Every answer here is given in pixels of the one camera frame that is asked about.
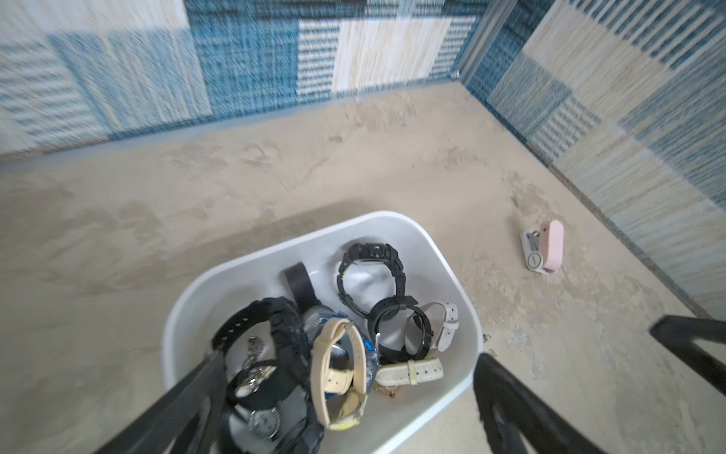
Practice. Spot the rose gold white watch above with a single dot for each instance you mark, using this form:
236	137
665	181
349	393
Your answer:
444	318

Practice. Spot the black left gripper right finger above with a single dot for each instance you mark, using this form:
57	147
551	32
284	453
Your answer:
515	419

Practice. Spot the black rugged digital watch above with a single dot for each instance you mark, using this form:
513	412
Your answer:
361	269

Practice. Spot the white plastic storage box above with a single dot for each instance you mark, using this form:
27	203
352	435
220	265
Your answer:
219	292

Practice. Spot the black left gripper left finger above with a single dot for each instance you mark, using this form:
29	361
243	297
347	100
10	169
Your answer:
184	420

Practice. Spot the silver metal link watch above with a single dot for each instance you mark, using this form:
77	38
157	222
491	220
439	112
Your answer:
262	424

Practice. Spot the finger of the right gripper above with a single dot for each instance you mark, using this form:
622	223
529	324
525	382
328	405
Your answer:
679	335

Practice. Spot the black slim band watch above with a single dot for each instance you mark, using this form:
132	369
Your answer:
400	332

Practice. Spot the black chunky watch front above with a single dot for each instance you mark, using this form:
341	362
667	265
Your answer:
279	324

